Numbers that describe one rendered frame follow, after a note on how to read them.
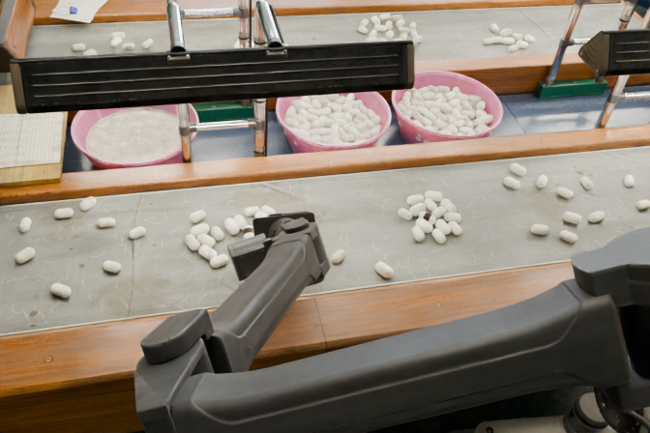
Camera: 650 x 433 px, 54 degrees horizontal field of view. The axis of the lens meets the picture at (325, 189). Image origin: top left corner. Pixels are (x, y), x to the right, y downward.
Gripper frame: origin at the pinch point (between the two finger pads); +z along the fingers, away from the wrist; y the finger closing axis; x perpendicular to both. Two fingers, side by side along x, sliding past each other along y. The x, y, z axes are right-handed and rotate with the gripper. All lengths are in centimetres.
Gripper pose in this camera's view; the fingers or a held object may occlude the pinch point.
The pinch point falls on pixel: (277, 227)
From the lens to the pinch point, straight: 114.7
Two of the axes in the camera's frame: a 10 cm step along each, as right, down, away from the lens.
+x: 0.8, 9.9, 0.9
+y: -9.7, 1.0, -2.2
